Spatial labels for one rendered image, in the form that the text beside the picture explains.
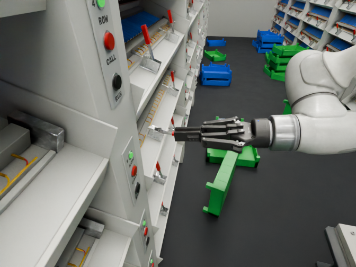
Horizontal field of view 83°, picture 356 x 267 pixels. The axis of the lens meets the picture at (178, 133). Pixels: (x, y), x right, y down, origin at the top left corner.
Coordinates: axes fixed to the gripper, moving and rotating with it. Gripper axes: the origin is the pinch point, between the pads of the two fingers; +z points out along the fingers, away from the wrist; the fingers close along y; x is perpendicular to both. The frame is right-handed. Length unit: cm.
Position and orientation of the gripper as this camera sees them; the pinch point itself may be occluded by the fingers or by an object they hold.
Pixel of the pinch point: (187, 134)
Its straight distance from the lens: 54.4
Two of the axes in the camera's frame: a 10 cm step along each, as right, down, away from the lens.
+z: -9.8, 0.1, 2.0
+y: 1.5, -6.0, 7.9
